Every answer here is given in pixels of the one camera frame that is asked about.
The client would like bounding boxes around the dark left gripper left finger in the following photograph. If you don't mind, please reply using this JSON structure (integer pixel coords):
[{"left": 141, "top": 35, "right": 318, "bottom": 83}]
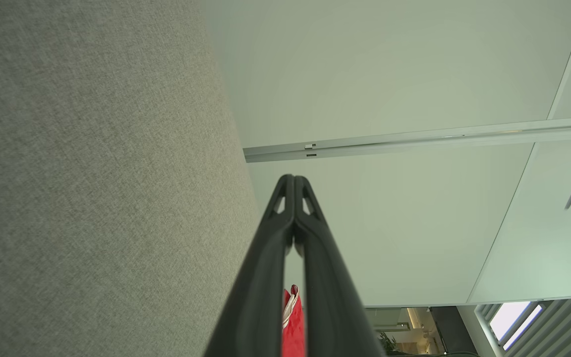
[{"left": 204, "top": 174, "right": 296, "bottom": 357}]

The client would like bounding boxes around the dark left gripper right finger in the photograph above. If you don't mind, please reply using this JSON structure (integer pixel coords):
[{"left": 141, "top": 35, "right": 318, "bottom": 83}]
[{"left": 293, "top": 175, "right": 386, "bottom": 357}]

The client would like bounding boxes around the red Bulls 23 jersey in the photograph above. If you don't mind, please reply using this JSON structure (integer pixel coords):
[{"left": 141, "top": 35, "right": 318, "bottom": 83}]
[{"left": 281, "top": 284, "right": 307, "bottom": 357}]

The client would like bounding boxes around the green potted plant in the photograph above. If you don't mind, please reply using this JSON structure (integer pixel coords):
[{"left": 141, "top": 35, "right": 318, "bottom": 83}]
[{"left": 378, "top": 331, "right": 401, "bottom": 356}]

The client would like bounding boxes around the white window blind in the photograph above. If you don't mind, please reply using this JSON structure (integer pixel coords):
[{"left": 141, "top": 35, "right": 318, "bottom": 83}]
[{"left": 474, "top": 296, "right": 571, "bottom": 357}]

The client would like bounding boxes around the grey partition post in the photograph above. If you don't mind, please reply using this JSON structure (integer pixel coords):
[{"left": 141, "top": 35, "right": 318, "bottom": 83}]
[{"left": 242, "top": 115, "right": 571, "bottom": 164}]

